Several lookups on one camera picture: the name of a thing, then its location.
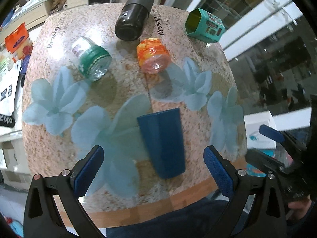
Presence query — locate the white sliding door frame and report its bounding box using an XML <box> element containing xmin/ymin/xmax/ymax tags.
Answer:
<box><xmin>163</xmin><ymin>0</ymin><xmax>305</xmax><ymax>62</ymax></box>

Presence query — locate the white paper box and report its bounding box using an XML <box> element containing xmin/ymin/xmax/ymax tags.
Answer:
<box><xmin>243</xmin><ymin>111</ymin><xmax>278</xmax><ymax>151</ymax></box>

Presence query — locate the teal hexagonal tin box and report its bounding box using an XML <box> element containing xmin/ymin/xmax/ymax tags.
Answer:
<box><xmin>185</xmin><ymin>8</ymin><xmax>226</xmax><ymax>44</ymax></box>

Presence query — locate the black cylindrical flask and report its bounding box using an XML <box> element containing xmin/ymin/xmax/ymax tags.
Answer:
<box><xmin>115</xmin><ymin>0</ymin><xmax>154</xmax><ymax>41</ymax></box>

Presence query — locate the blue plastic cup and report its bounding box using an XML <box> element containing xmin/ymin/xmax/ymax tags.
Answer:
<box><xmin>137</xmin><ymin>108</ymin><xmax>186</xmax><ymax>179</ymax></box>

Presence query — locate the cream TV cabinet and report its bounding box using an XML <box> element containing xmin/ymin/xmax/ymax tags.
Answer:
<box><xmin>1</xmin><ymin>0</ymin><xmax>88</xmax><ymax>34</ymax></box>

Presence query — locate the orange snack bag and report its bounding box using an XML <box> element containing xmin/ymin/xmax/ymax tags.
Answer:
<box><xmin>5</xmin><ymin>23</ymin><xmax>33</xmax><ymax>63</ymax></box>

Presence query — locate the green clear plastic bottle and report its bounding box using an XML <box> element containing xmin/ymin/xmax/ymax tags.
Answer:
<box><xmin>71</xmin><ymin>36</ymin><xmax>112</xmax><ymax>82</ymax></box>

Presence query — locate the person's right hand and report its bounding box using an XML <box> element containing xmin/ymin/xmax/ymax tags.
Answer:
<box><xmin>287</xmin><ymin>195</ymin><xmax>314</xmax><ymax>220</ymax></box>

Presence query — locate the orange plastic jar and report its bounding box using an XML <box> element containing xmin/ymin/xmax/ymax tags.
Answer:
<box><xmin>137</xmin><ymin>38</ymin><xmax>171</xmax><ymax>74</ymax></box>

